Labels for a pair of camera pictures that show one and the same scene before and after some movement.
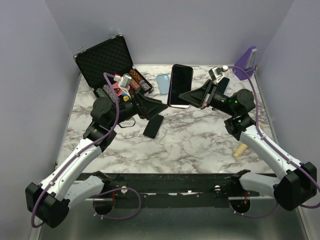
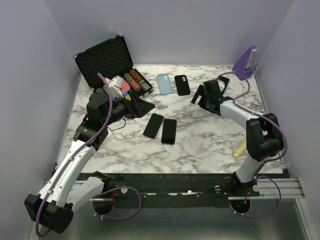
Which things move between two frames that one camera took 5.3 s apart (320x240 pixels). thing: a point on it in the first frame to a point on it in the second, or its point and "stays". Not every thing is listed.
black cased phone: (180, 83) to (169, 131)
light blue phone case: (164, 83) stays
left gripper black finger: (153, 107) to (143, 107)
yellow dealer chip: (126, 98) stays
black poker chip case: (110, 56) stays
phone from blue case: (153, 126) stays
